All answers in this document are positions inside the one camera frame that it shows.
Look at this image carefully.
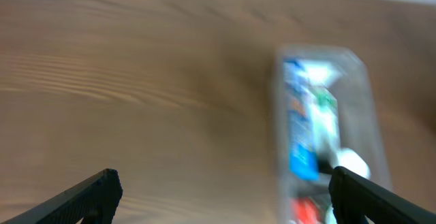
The clear plastic container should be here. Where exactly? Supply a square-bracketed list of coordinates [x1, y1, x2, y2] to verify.
[272, 45, 392, 223]

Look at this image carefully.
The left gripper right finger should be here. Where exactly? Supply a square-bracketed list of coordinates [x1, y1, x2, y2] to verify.
[328, 166, 435, 224]

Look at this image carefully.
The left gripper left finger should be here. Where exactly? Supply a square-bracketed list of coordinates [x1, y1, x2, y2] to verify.
[6, 168, 123, 224]

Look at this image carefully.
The red orange box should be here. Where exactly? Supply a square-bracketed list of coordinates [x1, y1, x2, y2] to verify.
[290, 198, 321, 224]

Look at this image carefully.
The blue tall box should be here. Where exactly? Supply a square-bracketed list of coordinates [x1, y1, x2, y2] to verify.
[283, 59, 319, 180]

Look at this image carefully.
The white green medicine box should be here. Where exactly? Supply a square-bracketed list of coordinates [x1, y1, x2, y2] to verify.
[309, 85, 340, 157]

